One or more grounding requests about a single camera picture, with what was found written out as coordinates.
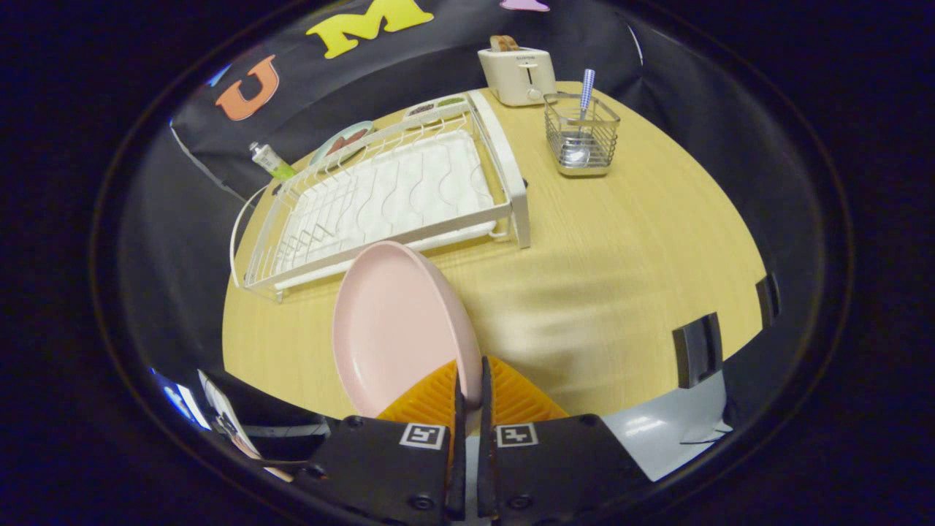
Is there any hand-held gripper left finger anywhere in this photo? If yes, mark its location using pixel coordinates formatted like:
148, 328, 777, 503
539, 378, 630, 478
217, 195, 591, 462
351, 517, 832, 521
296, 358, 467, 526

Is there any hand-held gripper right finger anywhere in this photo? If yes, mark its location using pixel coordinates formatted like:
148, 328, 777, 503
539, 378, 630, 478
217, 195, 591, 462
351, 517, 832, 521
477, 356, 652, 526

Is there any pink plate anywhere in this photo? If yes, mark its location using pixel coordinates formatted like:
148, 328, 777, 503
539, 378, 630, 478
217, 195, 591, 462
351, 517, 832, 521
332, 241, 483, 419

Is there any white dish rack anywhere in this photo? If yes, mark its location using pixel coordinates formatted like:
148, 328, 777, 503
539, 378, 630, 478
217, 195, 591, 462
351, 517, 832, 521
230, 89, 532, 302

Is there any metal wire basket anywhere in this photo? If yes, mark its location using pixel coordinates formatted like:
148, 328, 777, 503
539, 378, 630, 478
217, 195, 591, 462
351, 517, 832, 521
543, 93, 621, 177

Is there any blue checked handle spoon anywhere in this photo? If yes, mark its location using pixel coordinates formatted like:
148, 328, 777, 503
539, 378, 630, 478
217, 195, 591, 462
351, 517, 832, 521
566, 69, 596, 165

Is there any teal rimmed plate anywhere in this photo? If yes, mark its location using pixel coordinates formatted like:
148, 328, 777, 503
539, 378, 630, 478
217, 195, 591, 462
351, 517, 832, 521
309, 121, 375, 167

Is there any black table edge clamp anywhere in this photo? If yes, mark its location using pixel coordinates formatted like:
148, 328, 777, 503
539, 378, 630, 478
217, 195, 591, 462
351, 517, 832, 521
756, 272, 781, 329
672, 313, 724, 389

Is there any green liquid bottle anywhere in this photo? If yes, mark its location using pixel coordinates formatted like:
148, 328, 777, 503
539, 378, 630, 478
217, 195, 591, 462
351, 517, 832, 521
249, 141, 297, 180

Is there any brown meat patty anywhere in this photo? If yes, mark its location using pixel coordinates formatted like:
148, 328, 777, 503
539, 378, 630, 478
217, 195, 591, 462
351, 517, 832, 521
325, 131, 366, 158

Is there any white divided condiment tray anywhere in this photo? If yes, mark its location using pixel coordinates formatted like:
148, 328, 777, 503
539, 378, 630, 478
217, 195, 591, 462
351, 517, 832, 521
403, 96, 468, 126

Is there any white toaster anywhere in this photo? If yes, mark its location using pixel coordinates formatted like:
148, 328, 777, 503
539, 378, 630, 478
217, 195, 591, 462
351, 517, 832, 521
478, 45, 557, 107

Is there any black backdrop cloth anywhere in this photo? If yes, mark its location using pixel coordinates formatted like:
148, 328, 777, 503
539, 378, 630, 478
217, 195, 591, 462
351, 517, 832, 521
117, 0, 830, 439

